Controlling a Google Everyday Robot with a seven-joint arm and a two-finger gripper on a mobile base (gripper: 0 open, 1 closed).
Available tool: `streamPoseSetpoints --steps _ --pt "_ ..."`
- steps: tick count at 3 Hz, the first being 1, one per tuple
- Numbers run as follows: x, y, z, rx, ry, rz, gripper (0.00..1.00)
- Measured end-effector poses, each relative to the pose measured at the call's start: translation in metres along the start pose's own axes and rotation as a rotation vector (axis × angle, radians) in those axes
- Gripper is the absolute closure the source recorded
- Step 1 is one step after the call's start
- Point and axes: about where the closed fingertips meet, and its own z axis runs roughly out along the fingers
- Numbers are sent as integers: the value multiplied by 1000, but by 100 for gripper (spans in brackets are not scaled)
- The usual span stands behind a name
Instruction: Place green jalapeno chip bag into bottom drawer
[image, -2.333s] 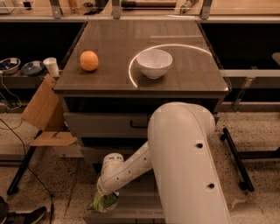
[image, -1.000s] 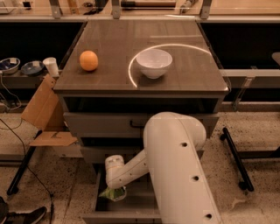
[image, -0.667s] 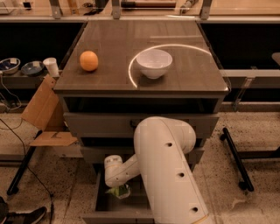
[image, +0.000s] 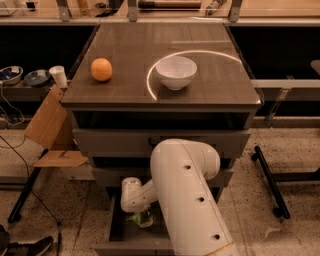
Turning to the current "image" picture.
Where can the grey drawer cabinet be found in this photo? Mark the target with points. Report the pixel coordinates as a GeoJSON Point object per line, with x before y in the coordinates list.
{"type": "Point", "coordinates": [162, 111]}

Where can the black table leg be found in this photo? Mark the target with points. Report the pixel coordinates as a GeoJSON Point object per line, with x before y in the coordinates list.
{"type": "Point", "coordinates": [273, 179]}
{"type": "Point", "coordinates": [26, 188]}

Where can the green jalapeno chip bag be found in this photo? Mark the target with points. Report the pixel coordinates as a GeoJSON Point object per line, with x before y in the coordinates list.
{"type": "Point", "coordinates": [143, 218]}

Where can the white paper cup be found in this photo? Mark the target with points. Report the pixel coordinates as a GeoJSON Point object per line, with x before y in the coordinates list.
{"type": "Point", "coordinates": [59, 76]}

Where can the brown cardboard box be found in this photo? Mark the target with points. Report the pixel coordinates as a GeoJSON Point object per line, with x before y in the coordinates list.
{"type": "Point", "coordinates": [51, 128]}

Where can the bottom grey drawer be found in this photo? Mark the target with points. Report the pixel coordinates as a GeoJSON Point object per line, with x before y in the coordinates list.
{"type": "Point", "coordinates": [185, 224]}

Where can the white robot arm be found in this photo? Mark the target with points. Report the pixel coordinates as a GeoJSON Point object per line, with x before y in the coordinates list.
{"type": "Point", "coordinates": [180, 170]}

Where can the top grey drawer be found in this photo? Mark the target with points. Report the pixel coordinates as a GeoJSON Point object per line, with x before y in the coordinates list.
{"type": "Point", "coordinates": [139, 143]}

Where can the orange fruit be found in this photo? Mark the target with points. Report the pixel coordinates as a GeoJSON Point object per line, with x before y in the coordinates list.
{"type": "Point", "coordinates": [101, 69]}

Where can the white ceramic bowl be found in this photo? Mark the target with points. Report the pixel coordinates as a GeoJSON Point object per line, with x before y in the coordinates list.
{"type": "Point", "coordinates": [176, 72]}

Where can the dark blue bowl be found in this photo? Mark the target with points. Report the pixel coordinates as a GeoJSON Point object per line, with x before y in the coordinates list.
{"type": "Point", "coordinates": [37, 78]}

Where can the light patterned bowl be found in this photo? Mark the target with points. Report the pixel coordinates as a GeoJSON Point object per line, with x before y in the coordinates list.
{"type": "Point", "coordinates": [11, 75]}

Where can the middle grey drawer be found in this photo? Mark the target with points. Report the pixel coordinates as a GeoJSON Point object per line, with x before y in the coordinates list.
{"type": "Point", "coordinates": [113, 176]}

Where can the grey drawer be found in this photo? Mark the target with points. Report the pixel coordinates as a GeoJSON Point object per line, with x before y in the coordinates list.
{"type": "Point", "coordinates": [139, 143]}
{"type": "Point", "coordinates": [185, 224]}
{"type": "Point", "coordinates": [113, 176]}

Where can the black right table leg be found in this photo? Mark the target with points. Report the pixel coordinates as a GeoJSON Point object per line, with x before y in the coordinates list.
{"type": "Point", "coordinates": [273, 179]}

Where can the black left table leg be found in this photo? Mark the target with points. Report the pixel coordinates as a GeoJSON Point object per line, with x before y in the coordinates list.
{"type": "Point", "coordinates": [26, 188]}

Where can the black shoe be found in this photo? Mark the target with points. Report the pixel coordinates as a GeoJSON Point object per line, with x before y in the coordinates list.
{"type": "Point", "coordinates": [38, 248]}

